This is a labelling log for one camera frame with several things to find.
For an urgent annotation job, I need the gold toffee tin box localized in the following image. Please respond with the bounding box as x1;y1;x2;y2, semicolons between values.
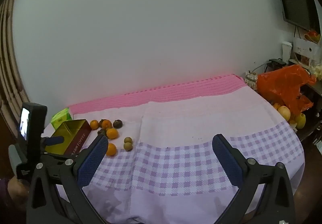
45;119;92;155

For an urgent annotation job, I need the orange tangerine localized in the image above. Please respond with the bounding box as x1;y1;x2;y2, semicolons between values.
106;143;117;157
90;120;99;130
102;119;112;129
106;128;119;139

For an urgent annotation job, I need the small brown longan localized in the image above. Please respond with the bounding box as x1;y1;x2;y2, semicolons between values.
124;137;133;143
123;142;133;152

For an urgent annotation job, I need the green tissue pack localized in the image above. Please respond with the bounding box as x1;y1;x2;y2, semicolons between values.
51;107;73;130

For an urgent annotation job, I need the beige curtain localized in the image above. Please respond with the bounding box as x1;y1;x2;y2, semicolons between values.
0;0;29;136

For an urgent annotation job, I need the yellow apple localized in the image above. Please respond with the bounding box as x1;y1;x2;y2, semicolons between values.
277;106;291;122

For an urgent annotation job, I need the pink purple checkered tablecloth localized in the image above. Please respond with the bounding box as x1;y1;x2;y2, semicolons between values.
70;75;304;223

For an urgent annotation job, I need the orange plastic bag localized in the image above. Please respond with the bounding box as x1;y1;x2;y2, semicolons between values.
257;65;317;115

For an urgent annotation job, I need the glass jar with lid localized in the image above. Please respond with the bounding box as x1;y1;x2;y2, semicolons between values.
244;71;258;91

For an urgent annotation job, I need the black power adapter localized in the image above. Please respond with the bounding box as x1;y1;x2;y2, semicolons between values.
268;58;287;69

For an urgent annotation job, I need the white cardboard box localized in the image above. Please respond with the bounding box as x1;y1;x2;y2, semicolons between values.
293;38;321;62

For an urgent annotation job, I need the white paper cup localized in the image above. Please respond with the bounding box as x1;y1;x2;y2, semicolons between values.
282;41;293;63

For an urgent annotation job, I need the camera with lit screen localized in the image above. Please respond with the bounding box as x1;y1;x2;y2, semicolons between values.
18;102;47;166

